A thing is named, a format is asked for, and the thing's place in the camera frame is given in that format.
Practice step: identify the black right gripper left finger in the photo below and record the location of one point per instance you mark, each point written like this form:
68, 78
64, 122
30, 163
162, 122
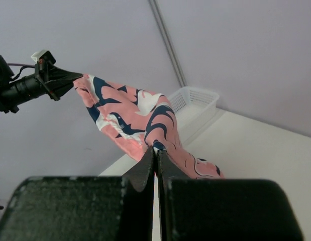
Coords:
83, 207

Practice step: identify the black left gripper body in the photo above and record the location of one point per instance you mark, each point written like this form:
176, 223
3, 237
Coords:
22, 90

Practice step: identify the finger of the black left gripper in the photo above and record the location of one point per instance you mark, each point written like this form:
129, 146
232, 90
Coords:
54, 81

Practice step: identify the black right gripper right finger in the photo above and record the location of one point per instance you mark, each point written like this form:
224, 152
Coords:
222, 209

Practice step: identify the pink patterned shorts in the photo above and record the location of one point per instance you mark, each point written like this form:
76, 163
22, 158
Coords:
136, 119

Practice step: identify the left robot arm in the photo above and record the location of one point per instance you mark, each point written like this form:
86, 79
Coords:
10, 72

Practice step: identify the white tray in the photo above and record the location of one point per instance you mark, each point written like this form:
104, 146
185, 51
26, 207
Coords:
193, 108

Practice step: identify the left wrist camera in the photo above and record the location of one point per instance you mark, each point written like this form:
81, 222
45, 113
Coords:
43, 54

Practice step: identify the left corner frame post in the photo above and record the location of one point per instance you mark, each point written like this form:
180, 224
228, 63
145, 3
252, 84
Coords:
165, 35

